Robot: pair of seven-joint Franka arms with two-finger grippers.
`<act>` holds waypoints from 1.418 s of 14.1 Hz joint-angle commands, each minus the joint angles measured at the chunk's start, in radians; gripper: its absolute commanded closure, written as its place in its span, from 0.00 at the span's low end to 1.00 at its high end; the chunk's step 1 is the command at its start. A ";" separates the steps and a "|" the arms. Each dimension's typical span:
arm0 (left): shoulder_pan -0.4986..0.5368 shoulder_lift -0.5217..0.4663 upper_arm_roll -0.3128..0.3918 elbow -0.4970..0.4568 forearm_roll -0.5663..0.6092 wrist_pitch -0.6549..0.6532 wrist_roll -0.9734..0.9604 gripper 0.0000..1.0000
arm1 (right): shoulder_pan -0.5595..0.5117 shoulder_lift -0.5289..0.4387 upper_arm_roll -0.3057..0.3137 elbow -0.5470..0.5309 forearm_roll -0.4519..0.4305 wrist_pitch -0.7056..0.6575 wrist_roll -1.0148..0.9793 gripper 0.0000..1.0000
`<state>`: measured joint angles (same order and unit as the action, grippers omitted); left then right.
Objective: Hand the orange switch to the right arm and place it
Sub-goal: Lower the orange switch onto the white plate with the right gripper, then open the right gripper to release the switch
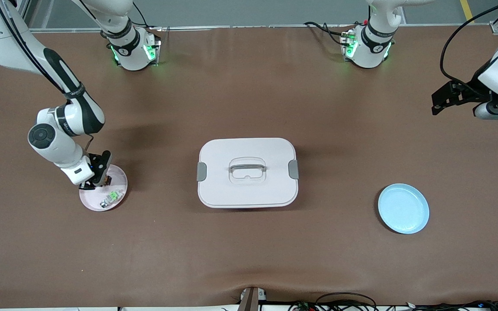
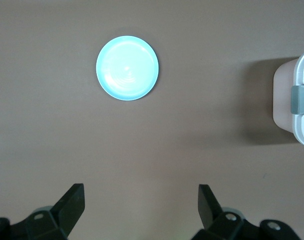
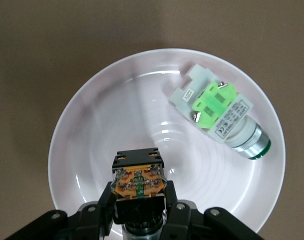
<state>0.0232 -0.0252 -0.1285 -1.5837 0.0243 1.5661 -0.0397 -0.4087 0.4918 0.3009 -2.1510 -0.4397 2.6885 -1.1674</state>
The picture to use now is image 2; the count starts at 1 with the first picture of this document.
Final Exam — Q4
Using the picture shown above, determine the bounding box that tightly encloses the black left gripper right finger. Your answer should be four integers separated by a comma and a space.
194, 184, 261, 240

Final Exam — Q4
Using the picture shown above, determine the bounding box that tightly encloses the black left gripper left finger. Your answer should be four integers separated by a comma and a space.
6, 183, 86, 240

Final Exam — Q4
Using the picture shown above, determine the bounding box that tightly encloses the brown table cover sheet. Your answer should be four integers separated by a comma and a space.
0, 0, 304, 240

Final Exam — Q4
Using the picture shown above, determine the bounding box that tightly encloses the white lidded storage box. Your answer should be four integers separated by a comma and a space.
273, 47, 304, 148

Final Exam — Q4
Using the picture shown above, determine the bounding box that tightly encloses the grey box latch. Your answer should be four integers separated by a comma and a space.
291, 84, 304, 115

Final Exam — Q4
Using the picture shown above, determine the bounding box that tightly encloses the light blue round plate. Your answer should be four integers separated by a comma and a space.
95, 35, 160, 102

